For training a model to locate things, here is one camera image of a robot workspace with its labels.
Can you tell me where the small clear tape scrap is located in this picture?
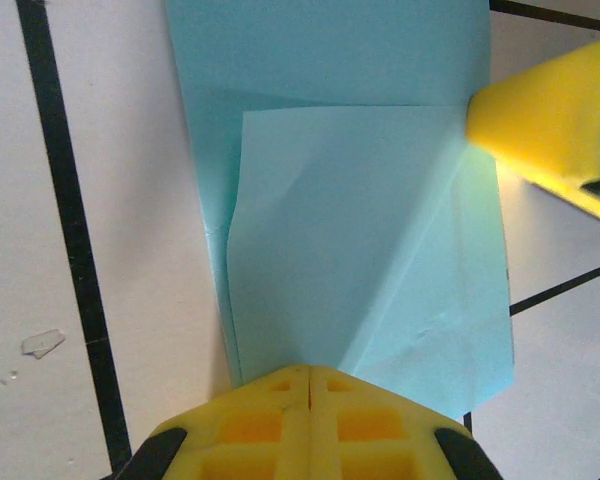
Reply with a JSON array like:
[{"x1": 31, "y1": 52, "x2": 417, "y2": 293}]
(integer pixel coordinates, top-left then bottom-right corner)
[{"x1": 21, "y1": 328, "x2": 67, "y2": 361}]

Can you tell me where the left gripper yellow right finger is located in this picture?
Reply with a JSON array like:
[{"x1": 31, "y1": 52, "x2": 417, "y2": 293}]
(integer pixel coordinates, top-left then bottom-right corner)
[{"x1": 309, "y1": 364, "x2": 501, "y2": 480}]

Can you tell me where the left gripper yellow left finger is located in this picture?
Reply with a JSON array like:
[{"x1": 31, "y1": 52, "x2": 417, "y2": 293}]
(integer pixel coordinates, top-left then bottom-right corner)
[{"x1": 99, "y1": 364, "x2": 311, "y2": 480}]

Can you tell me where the light blue cloth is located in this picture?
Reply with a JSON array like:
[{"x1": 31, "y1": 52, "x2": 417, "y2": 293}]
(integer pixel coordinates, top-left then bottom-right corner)
[{"x1": 164, "y1": 0, "x2": 517, "y2": 421}]

